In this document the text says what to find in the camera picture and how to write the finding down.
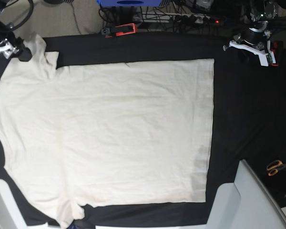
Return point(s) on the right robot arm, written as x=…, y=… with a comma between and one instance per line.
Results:
x=7, y=32

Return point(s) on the white T-shirt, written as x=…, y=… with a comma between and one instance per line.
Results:
x=106, y=134

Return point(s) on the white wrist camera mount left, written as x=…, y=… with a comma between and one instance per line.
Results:
x=266, y=55

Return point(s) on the blue box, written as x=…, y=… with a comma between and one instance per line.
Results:
x=129, y=3

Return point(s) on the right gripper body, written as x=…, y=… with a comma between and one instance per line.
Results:
x=21, y=52

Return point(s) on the orange handled scissors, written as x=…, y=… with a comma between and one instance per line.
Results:
x=274, y=167

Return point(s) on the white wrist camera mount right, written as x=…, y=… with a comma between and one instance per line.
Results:
x=7, y=49

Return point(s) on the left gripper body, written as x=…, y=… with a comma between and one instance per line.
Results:
x=245, y=56

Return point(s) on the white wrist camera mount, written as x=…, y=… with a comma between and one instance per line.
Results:
x=266, y=55
x=7, y=49

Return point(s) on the orange black clamp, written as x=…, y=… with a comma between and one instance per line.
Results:
x=120, y=30

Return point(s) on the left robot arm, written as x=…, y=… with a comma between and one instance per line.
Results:
x=256, y=36

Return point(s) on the black table cloth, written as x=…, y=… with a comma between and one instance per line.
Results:
x=249, y=116

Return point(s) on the red black clamp right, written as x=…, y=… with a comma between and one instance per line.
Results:
x=277, y=50

